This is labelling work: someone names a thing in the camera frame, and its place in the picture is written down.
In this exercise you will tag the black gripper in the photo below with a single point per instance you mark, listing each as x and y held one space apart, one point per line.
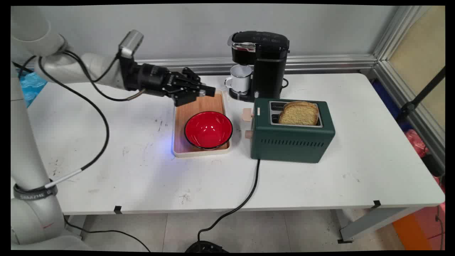
153 80

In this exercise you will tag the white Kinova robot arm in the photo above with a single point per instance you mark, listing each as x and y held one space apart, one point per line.
32 149

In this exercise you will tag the wooden tray with white rim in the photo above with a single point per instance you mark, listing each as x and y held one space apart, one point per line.
201 121

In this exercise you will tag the red bowl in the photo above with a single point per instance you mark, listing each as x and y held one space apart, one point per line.
208 129

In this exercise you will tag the white enamel mug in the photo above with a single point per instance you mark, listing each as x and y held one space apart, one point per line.
240 79

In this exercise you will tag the black coffee machine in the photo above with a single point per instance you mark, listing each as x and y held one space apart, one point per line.
265 60

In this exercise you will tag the green toaster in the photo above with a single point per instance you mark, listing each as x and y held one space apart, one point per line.
291 137

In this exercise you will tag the toasted bread slice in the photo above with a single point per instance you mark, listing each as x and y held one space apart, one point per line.
299 113

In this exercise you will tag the blue plastic bag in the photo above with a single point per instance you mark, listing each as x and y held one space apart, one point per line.
30 85

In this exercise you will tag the grey table leg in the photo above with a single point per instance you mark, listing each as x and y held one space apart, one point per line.
376 220

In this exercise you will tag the pink plastic bag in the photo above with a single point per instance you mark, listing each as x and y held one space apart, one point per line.
417 142

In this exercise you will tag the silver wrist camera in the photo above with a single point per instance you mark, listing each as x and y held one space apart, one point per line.
130 42

